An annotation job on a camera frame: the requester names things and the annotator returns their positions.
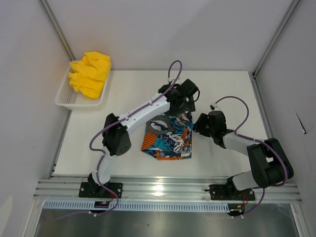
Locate colourful patterned shorts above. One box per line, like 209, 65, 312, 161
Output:
141, 112, 194, 160

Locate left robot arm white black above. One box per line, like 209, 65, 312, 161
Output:
88, 79, 200, 198

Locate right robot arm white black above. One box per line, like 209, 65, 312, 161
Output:
193, 111, 294, 199

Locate yellow shorts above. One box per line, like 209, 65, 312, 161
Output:
68, 51, 111, 99

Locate white plastic basket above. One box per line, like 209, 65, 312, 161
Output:
55, 65, 113, 111

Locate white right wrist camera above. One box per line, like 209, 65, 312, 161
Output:
210, 103, 221, 111

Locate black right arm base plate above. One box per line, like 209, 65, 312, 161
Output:
204, 184, 256, 201

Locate aluminium mounting rail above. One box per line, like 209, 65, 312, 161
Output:
34, 176, 302, 204

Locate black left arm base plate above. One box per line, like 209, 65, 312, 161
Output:
79, 182, 123, 198

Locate slotted grey cable duct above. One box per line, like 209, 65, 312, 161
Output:
43, 199, 230, 213

